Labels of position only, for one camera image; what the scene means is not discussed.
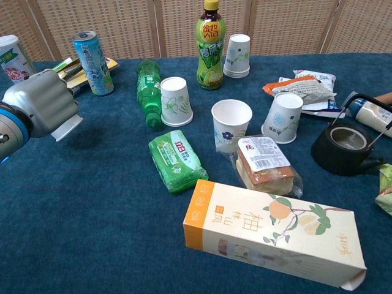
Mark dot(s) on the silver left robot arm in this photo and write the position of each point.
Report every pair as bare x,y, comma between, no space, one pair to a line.
10,134

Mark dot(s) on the stack of white paper cups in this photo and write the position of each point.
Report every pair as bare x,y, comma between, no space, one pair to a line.
236,56

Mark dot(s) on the paper cup blue flower print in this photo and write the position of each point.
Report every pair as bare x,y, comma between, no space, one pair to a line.
281,122

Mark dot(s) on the wooden woven folding screen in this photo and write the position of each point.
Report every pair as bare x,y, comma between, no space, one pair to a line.
128,27

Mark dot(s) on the green white peeler package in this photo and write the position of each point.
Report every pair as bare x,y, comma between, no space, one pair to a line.
61,65

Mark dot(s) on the yellow green snack bag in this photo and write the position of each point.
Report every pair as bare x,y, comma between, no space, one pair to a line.
386,190

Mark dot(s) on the paper cup green leaf print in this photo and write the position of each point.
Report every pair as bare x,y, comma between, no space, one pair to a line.
176,104

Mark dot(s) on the lemon tea bottle yellow cap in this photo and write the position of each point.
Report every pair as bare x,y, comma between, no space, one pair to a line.
209,58

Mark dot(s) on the clear wrapped cake package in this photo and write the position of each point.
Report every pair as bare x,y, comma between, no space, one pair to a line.
266,165

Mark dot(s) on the mayonnaise squeeze bottle blue cap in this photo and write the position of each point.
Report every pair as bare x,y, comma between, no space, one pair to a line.
375,118

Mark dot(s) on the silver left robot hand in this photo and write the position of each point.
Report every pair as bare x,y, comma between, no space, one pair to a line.
46,101

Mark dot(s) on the green plastic bottle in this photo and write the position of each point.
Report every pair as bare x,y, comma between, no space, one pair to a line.
148,92

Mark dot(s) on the blue felt table cover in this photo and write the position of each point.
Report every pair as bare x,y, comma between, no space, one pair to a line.
92,214

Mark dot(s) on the orange grey snack bag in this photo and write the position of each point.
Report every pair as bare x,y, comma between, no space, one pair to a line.
294,87

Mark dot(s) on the black cast iron teapot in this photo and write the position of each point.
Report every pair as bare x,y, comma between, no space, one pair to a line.
343,150

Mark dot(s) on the blue drink can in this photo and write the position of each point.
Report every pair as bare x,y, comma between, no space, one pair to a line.
93,64

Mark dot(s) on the white blue plastic bag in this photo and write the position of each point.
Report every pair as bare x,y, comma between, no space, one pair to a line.
315,78

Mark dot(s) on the cream orange pomelo print box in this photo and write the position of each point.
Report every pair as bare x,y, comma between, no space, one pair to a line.
269,235

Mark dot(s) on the wooden rolling pin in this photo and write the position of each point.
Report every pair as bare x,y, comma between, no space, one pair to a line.
384,97

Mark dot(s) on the yellow card tool package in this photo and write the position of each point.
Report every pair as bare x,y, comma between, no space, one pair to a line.
76,78

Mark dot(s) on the paper cup dark flower print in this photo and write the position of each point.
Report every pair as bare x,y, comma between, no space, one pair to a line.
229,122

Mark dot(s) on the green soap packet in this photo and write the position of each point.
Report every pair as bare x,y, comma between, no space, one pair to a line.
176,162

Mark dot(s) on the white yogurt tub red print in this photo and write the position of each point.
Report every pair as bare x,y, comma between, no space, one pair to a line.
13,58

